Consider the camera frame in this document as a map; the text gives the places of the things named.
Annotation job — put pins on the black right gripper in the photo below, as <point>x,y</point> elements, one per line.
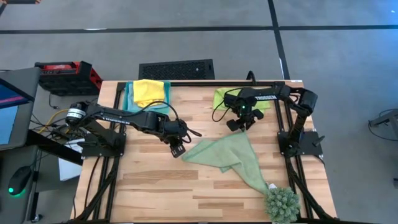
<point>244,113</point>

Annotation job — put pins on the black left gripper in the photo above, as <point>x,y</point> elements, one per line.
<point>174,132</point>

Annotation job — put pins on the pale green microfiber towel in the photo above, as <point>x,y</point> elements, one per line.
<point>224,152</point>

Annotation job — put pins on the lime green microfiber towel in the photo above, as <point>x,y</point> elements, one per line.
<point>219,99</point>

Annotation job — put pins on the yellow microfiber towel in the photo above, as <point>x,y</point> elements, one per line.
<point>148,91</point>

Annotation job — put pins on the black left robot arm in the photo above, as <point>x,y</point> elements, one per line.
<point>124,119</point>

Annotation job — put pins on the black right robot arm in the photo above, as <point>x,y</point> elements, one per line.
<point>270,95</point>

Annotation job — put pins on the teal translucent plastic bin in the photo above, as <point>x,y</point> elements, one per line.
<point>128,102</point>

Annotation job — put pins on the black floor vent grate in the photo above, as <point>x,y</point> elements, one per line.
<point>177,70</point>

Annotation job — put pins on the white paper sheet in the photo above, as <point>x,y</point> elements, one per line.
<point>70,168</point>

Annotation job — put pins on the black desk crossbar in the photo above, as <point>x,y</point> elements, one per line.
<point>53,147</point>

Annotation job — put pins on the red and black toolbox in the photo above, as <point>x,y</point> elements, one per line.
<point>68,81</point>

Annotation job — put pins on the black caster wheel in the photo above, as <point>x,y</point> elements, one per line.
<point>36,217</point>

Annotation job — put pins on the black mouse with green light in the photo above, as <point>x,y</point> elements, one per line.
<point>20,179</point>

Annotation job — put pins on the grey desk monitor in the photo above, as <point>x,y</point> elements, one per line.
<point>15,109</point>

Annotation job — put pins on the dark grey side desk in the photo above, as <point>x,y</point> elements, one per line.
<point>9,155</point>

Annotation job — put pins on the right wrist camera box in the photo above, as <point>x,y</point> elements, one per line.
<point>257,114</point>

